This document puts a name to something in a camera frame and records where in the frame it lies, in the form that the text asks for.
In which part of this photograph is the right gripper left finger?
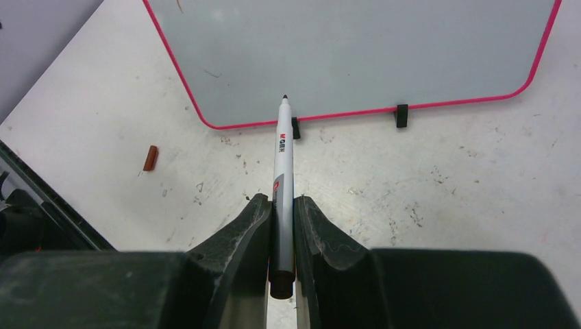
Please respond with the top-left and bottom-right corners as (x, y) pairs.
(1, 193), (272, 328)

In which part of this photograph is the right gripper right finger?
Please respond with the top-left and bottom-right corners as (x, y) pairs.
(294, 197), (579, 328)

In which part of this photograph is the white whiteboard marker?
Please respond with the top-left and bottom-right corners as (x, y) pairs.
(269, 95), (296, 300)

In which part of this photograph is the red marker cap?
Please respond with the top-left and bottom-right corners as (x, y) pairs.
(143, 145), (159, 171)

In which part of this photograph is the pink framed whiteboard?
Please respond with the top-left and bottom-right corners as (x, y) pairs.
(145, 1), (560, 130)

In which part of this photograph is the black whiteboard stand foot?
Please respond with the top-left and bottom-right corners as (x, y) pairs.
(394, 104), (409, 129)

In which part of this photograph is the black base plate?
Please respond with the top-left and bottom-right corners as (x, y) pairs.
(1, 143), (114, 260)

